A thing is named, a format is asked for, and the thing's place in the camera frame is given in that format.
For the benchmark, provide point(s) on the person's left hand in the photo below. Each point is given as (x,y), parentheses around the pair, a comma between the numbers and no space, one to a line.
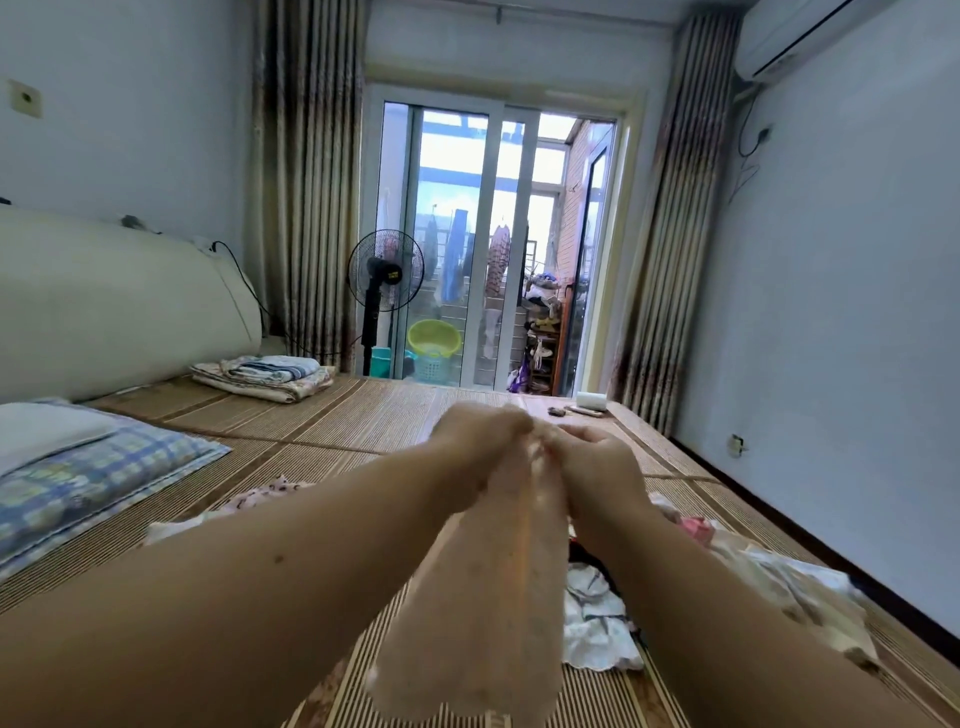
(480,435)

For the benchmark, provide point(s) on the person's right hand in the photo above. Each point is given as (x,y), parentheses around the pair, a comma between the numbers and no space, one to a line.
(600,473)

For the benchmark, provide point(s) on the black red garment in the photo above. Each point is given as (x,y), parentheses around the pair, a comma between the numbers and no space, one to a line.
(585,558)

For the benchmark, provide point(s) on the red patterned garment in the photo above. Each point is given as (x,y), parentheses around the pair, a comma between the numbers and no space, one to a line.
(698,528)

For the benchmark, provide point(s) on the bamboo bed mat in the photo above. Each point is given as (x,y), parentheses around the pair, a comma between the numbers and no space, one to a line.
(360,413)

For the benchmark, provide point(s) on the white garment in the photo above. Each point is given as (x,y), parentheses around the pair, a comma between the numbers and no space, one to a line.
(593,623)

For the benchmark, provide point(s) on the stack of light clothes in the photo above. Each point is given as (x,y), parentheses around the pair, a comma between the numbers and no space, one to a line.
(263,492)

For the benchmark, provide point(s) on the tan beige garment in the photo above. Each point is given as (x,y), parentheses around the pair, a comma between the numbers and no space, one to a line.
(795,585)

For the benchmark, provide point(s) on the person's left forearm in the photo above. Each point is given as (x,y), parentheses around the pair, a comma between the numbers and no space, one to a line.
(195,615)

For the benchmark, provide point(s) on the person's right forearm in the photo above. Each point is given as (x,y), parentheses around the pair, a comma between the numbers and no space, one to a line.
(735,645)

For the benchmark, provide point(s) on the white paper roll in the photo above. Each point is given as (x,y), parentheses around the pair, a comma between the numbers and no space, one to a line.
(591,401)

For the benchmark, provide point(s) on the yellow green basin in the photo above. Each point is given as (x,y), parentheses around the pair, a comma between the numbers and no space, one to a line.
(435,338)

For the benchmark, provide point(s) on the cluttered balcony shelf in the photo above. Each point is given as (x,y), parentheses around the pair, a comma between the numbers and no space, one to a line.
(543,338)

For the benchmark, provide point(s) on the small teal bucket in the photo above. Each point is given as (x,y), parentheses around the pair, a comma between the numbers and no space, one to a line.
(380,362)

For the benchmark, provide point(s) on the black standing fan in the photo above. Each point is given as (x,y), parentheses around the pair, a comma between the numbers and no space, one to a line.
(386,270)

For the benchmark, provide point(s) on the sliding glass balcony door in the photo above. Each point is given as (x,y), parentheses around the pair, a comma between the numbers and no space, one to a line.
(480,240)

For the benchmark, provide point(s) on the folded striped blanket stack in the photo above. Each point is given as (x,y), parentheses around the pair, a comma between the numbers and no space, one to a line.
(263,375)

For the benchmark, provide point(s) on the beige patterned curtain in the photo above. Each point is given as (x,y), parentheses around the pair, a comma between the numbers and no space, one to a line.
(308,165)
(675,225)

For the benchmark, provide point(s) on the cream padded headboard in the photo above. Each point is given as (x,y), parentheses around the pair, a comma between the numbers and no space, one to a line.
(105,308)

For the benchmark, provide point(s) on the blue plaid pillow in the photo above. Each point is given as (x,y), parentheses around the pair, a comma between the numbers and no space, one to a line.
(75,480)

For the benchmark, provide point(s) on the curtain rod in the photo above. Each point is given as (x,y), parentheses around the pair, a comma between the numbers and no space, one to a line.
(570,18)

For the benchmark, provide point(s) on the white air conditioner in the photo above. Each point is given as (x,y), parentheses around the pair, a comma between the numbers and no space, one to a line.
(795,33)

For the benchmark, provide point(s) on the white wall socket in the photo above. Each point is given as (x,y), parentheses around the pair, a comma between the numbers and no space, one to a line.
(737,446)

